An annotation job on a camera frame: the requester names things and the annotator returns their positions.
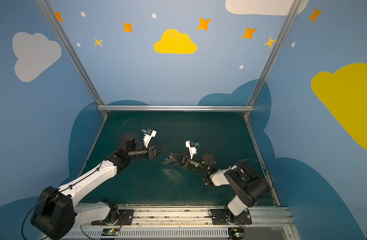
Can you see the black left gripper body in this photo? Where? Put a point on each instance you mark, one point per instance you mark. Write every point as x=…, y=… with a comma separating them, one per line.
x=152, y=152

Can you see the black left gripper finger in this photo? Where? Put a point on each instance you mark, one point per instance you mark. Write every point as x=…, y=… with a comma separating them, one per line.
x=160, y=148
x=159, y=152

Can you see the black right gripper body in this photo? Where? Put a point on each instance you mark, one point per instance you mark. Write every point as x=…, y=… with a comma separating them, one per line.
x=185, y=162

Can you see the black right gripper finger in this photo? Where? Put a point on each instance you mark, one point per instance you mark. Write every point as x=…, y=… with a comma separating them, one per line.
x=178, y=157
x=175, y=163

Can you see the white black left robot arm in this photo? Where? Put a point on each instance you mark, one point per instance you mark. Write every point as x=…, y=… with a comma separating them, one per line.
x=57, y=210

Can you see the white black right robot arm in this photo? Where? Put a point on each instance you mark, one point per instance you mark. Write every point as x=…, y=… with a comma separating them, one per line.
x=249, y=186

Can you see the right controller board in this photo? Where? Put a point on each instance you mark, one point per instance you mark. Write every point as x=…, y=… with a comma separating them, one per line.
x=236, y=233

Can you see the controller board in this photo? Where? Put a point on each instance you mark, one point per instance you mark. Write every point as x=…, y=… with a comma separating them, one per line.
x=236, y=233
x=110, y=232

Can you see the left controller board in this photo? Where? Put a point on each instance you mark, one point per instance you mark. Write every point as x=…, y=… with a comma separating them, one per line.
x=110, y=232

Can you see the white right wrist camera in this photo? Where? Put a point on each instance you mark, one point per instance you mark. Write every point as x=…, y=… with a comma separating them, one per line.
x=192, y=147

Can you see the aluminium back frame rail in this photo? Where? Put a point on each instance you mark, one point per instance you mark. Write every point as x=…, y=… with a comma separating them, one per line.
x=134, y=108

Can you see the aluminium left corner post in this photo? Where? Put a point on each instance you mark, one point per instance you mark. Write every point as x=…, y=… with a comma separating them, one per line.
x=50, y=15

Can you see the aluminium corner post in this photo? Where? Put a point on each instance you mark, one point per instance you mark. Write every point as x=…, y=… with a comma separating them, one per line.
x=50, y=15
x=281, y=37

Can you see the aluminium right corner post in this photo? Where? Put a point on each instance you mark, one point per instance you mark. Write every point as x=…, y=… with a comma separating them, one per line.
x=281, y=37

